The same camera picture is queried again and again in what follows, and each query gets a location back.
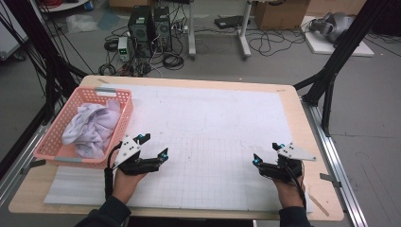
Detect grey metal bracket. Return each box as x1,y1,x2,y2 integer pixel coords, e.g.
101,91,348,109
20,159,47,175
319,172,343,188

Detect small white power supply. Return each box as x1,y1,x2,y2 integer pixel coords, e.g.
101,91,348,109
117,36,131,62

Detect flat black device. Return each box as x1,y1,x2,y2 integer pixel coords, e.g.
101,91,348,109
214,14,252,30

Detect teal floor sheet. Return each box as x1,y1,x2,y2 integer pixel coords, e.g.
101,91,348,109
96,10,122,31

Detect black computer tower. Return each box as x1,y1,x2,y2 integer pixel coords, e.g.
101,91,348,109
127,5,155,60
153,6,173,53

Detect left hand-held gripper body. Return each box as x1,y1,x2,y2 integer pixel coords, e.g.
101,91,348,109
113,134,163,176

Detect white foam mat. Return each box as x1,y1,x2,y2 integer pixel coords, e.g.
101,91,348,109
43,83,315,213

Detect loose black floor cables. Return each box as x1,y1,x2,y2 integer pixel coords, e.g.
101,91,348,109
247,27,311,58

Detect person's right hand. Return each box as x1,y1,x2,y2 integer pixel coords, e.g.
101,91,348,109
272,177,306,209

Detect black metal frame stand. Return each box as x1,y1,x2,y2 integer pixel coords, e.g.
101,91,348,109
292,0,392,138
0,0,89,126

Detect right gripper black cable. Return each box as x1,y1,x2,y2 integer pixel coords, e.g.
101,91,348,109
285,164,308,210

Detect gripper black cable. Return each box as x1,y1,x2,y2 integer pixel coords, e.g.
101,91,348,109
103,141,123,201
285,164,308,210

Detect white desk leg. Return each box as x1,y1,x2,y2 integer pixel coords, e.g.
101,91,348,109
187,0,197,61
237,0,253,61

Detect person's left hand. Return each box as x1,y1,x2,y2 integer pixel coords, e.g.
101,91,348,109
112,169,148,205

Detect grey helmet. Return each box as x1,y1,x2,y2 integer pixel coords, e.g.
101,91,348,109
308,11,356,44

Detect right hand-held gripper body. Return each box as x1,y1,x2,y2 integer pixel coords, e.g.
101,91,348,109
257,142,317,184

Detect coiled black cable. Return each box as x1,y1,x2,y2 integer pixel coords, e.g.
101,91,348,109
162,51,185,71
97,62,117,77

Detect pink plastic basket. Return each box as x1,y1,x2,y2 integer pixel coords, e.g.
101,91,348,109
32,86,134,169

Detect white cabinet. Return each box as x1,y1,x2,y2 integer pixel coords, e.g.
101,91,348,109
0,0,29,61

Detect lilac printed towel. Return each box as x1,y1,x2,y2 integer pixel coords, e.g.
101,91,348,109
61,99,122,160

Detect aluminium rail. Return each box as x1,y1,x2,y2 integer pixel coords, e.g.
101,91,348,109
301,97,369,227
0,124,51,206

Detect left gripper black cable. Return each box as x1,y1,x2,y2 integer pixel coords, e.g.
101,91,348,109
103,141,123,201

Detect brown cardboard box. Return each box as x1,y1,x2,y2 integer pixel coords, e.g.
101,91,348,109
253,0,311,31

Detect clear plastic bag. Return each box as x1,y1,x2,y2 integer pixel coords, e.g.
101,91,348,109
65,13,98,34

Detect round white table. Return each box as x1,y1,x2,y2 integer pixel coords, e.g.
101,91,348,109
37,0,91,13

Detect white floor board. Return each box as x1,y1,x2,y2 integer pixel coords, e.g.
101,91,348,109
301,15,375,58

